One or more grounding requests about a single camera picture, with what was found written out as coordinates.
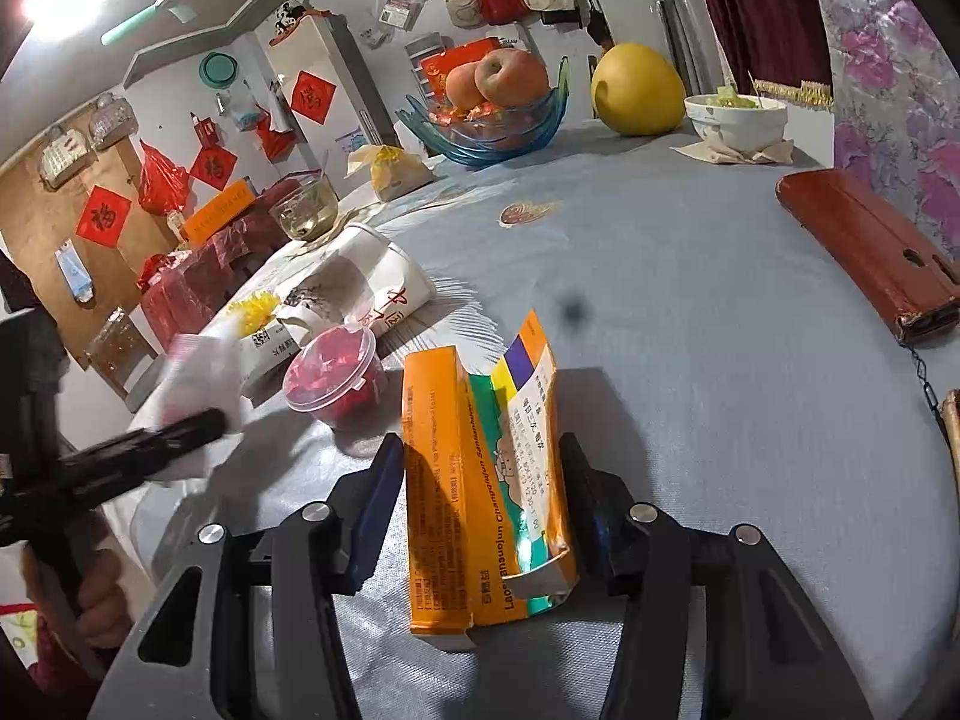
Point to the red gift box on shelf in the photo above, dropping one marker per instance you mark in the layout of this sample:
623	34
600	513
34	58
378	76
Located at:
435	69

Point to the yellow pomelo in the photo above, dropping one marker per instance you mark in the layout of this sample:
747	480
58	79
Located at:
636	92

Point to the small paper carton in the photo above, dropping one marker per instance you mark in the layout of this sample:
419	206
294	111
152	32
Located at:
264	350

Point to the left red apple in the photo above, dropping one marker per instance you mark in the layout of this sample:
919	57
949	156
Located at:
462	89

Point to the floral plastic wall cover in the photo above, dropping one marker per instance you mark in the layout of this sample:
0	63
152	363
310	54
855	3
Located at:
896	110

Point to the orange gift box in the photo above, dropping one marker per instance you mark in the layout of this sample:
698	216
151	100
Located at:
218	213

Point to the red apple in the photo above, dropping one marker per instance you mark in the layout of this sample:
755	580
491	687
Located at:
511	78
462	89

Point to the brown leather wallet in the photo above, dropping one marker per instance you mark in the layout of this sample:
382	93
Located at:
912	287

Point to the white bowl with food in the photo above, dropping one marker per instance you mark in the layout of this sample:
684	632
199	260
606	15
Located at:
742	122

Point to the dark red curtain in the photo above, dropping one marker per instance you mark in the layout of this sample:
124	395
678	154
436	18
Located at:
777	41

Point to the glass bowl with spoon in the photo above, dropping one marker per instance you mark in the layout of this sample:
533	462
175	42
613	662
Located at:
305	207

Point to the blue glass fruit bowl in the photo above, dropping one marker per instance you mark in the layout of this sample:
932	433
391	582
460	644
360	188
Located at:
492	138

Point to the orange medicine box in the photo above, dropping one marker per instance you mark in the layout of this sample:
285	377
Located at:
487	521

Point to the light blue tablecloth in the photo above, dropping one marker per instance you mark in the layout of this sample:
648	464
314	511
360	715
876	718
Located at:
711	354

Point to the wooden chair grey cushion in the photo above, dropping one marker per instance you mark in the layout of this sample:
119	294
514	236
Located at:
125	360

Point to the right red apple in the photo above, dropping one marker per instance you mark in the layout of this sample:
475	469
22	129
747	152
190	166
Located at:
511	78

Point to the yellow bagged bread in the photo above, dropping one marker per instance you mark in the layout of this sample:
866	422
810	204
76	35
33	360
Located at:
393	171

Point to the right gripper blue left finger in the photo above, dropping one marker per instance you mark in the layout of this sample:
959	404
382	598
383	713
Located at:
363	503

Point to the white floral tissue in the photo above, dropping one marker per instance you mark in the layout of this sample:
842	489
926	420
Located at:
200	372

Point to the person's left hand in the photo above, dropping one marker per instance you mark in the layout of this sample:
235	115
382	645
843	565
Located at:
103	621

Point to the clear tub red contents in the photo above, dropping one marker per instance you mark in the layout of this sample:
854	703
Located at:
338	379

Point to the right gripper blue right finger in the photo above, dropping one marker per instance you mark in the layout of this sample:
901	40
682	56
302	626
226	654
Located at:
599	503

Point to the red cloth side table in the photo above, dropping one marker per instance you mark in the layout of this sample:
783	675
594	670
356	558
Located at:
185	296

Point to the white refrigerator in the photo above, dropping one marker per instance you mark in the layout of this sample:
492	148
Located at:
332	94

